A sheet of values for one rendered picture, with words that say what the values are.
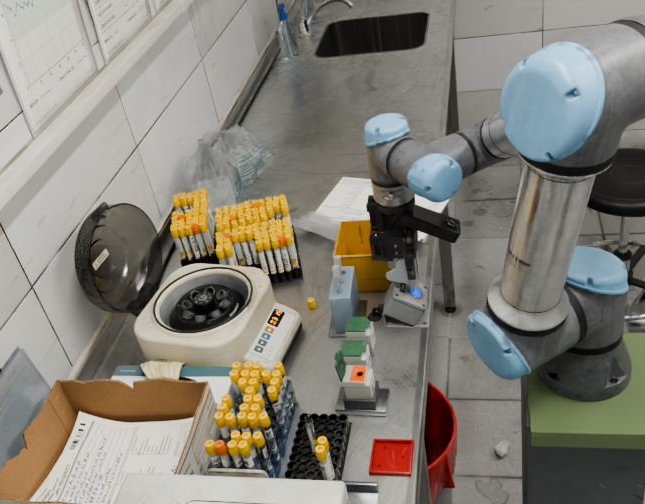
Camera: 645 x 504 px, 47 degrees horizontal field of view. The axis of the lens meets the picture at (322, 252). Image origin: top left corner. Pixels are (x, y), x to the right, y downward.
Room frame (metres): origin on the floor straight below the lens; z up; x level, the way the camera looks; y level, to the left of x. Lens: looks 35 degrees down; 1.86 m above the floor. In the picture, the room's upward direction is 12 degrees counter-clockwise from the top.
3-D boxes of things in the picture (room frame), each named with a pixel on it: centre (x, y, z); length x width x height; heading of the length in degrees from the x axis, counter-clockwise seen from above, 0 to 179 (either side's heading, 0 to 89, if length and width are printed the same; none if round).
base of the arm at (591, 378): (0.87, -0.40, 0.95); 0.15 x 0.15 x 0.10
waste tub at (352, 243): (1.28, -0.10, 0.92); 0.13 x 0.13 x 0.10; 75
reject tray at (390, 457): (0.79, -0.04, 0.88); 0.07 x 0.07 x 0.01; 74
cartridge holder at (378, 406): (0.92, -0.02, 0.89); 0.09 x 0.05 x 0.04; 72
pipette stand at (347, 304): (1.15, -0.03, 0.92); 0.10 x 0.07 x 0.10; 166
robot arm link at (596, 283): (0.87, -0.39, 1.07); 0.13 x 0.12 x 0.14; 114
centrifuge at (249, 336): (1.15, 0.23, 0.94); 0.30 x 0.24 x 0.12; 65
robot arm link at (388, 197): (1.12, -0.15, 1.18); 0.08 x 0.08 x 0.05
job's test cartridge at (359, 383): (0.92, -0.02, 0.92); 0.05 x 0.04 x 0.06; 72
